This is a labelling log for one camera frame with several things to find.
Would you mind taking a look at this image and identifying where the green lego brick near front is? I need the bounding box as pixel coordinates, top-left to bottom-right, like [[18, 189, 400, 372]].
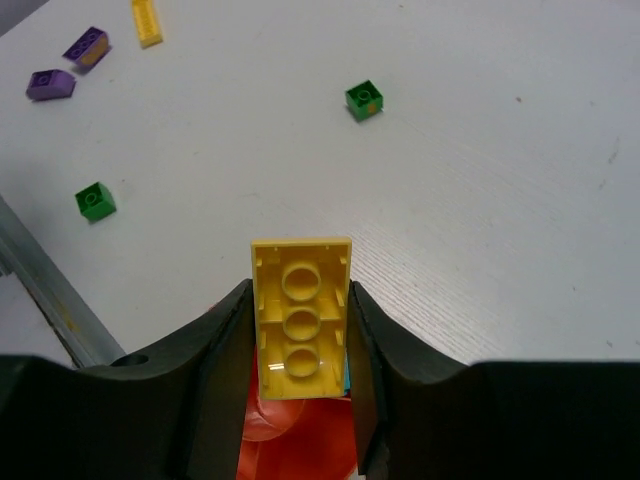
[[75, 182, 117, 223]]

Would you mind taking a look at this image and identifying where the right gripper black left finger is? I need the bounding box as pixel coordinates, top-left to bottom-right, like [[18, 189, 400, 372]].
[[1, 280, 254, 479]]

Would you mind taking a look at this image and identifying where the light purple sloped lego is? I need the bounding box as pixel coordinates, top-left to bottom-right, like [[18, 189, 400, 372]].
[[25, 69, 76, 101]]

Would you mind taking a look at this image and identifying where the green square lego brick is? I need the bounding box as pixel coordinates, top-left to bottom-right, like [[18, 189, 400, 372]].
[[345, 80, 384, 122]]

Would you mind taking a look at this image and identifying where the small cyan lego brick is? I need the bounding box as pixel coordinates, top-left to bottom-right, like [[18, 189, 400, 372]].
[[343, 357, 351, 396]]

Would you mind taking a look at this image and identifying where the purple lego piece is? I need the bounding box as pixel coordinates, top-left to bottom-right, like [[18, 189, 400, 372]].
[[62, 26, 110, 72]]

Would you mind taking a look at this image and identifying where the aluminium front table rail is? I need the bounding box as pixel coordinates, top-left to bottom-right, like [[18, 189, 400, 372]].
[[1, 201, 125, 367]]

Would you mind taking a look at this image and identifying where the yellow long flat lego plate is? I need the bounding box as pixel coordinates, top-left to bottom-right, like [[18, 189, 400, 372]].
[[131, 0, 163, 49]]

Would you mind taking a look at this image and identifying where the orange divided round container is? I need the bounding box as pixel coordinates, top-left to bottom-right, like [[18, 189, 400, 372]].
[[236, 365, 357, 479]]

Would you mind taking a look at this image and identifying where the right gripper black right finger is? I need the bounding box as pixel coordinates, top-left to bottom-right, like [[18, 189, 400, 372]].
[[347, 283, 639, 479]]

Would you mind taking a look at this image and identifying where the yellow 2x3 lego brick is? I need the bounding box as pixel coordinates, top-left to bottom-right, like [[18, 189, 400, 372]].
[[251, 237, 352, 400]]

